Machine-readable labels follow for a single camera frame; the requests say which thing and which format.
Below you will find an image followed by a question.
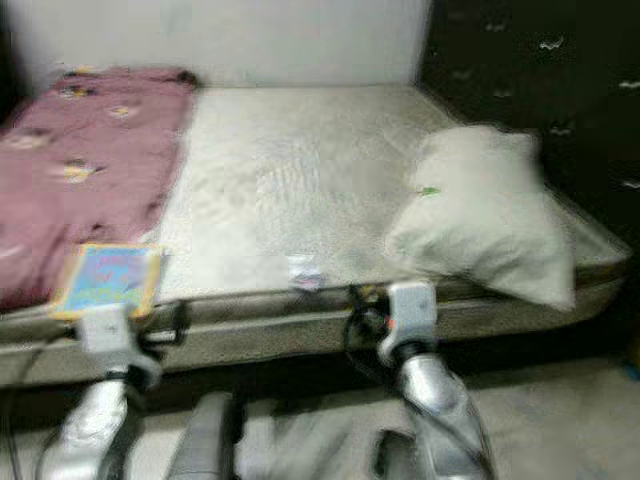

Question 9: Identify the white paper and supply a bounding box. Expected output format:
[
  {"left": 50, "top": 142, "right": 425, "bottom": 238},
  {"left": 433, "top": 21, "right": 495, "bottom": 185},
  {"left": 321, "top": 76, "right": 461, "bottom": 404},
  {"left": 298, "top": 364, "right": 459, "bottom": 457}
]
[{"left": 284, "top": 252, "right": 327, "bottom": 294}]

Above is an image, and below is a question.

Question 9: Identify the colourful children's book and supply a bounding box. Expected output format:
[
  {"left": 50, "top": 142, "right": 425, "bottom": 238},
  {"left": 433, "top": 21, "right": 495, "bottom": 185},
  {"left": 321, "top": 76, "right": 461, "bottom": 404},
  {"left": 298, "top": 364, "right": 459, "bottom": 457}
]
[{"left": 49, "top": 242, "right": 170, "bottom": 322}]

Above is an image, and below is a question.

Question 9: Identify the white pillow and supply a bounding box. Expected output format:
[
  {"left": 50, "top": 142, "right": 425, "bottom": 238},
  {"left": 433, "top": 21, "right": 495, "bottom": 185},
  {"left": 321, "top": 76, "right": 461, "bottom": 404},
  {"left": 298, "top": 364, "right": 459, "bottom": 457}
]
[{"left": 381, "top": 124, "right": 580, "bottom": 314}]

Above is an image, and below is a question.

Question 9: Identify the grey patterned mattress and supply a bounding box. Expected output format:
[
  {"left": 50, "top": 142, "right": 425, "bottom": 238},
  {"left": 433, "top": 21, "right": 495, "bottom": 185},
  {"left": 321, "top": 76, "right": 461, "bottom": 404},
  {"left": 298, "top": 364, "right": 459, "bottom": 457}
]
[{"left": 0, "top": 84, "right": 637, "bottom": 392}]

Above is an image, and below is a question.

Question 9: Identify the grey left robot leg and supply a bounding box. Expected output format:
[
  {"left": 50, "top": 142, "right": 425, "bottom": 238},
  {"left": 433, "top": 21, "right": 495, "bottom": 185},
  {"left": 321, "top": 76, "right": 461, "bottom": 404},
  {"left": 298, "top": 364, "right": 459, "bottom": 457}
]
[{"left": 164, "top": 393, "right": 250, "bottom": 480}]

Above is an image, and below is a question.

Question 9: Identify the purple cartoon print blanket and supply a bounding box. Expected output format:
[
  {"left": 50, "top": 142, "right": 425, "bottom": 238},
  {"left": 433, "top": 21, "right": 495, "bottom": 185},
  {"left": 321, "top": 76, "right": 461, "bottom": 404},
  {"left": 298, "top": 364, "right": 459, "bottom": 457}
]
[{"left": 0, "top": 67, "right": 200, "bottom": 312}]

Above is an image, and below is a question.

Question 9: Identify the dark tufted headboard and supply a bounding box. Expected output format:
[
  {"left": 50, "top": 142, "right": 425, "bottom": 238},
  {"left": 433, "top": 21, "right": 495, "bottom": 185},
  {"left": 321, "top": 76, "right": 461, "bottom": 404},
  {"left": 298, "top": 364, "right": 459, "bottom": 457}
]
[{"left": 417, "top": 0, "right": 640, "bottom": 232}]

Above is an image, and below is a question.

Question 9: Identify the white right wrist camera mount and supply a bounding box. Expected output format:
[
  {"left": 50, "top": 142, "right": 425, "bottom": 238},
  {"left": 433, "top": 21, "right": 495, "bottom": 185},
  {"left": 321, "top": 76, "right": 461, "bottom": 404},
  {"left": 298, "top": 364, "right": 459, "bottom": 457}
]
[{"left": 377, "top": 280, "right": 439, "bottom": 364}]

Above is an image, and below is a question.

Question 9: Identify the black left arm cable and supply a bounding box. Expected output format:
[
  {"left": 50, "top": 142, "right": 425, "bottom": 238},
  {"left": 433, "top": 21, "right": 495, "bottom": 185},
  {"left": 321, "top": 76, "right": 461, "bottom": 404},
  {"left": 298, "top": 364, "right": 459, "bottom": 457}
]
[{"left": 3, "top": 338, "right": 82, "bottom": 480}]

